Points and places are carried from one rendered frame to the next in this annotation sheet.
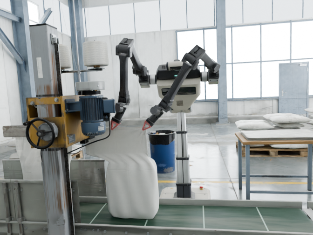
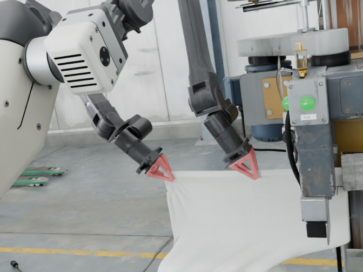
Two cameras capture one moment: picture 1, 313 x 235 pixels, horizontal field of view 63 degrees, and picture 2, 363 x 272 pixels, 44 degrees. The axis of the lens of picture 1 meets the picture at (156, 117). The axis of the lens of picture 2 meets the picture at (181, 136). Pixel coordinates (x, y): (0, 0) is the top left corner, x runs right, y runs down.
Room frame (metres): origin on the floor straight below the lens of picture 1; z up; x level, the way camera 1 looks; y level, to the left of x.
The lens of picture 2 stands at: (3.08, 0.41, 1.45)
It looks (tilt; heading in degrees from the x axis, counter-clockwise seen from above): 12 degrees down; 192
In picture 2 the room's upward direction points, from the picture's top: 8 degrees counter-clockwise
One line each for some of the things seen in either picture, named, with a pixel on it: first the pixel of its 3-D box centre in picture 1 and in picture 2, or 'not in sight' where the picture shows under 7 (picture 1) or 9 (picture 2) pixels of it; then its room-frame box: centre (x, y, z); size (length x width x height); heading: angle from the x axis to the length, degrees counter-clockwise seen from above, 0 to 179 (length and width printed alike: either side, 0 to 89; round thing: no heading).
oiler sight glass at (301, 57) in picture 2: not in sight; (301, 59); (2.08, 0.48, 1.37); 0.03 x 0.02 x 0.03; 81
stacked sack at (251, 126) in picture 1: (254, 125); not in sight; (4.90, -1.90, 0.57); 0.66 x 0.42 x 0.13; 73
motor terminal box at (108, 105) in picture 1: (108, 107); (239, 94); (1.63, 0.30, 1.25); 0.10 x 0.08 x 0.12; 16
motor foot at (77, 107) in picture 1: (76, 105); not in sight; (1.58, 0.49, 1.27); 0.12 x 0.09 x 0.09; 171
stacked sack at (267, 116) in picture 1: (281, 116); not in sight; (5.17, -2.57, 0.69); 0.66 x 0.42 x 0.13; 77
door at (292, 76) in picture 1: (293, 92); not in sight; (9.10, -4.95, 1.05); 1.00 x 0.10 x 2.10; 81
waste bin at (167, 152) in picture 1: (162, 151); not in sight; (4.18, -0.08, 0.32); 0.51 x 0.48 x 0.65; 171
